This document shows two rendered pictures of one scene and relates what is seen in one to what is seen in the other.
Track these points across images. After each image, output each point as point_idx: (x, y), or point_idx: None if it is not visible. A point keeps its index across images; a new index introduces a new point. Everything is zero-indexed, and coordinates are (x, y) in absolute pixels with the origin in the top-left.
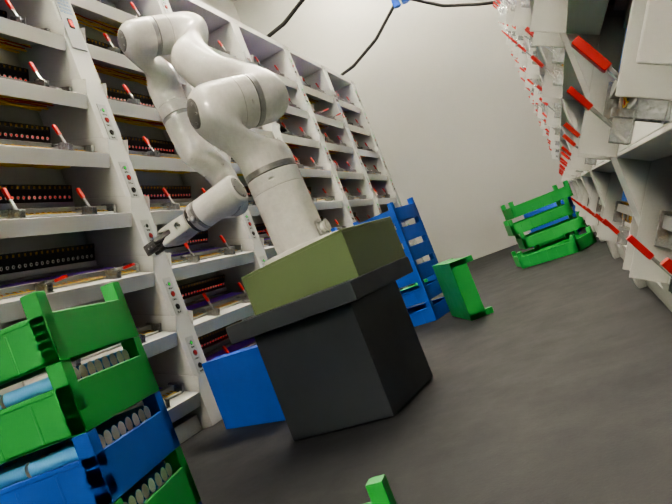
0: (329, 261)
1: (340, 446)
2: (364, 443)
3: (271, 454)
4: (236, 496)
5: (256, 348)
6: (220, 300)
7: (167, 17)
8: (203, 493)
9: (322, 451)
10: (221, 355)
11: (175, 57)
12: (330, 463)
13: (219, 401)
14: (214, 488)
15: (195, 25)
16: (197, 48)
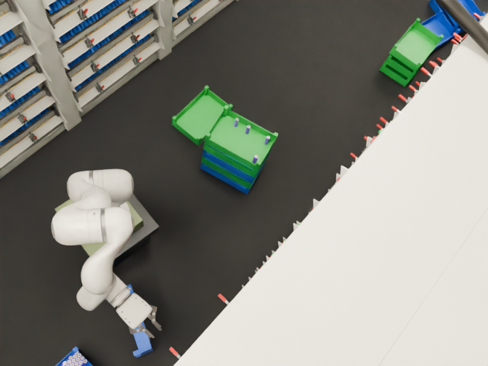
0: None
1: (146, 204)
2: (141, 194)
3: (161, 240)
4: (185, 208)
5: (131, 287)
6: None
7: (88, 209)
8: (192, 232)
9: (151, 209)
10: (138, 346)
11: (110, 201)
12: (156, 192)
13: (151, 346)
14: (187, 232)
15: (75, 202)
16: (96, 189)
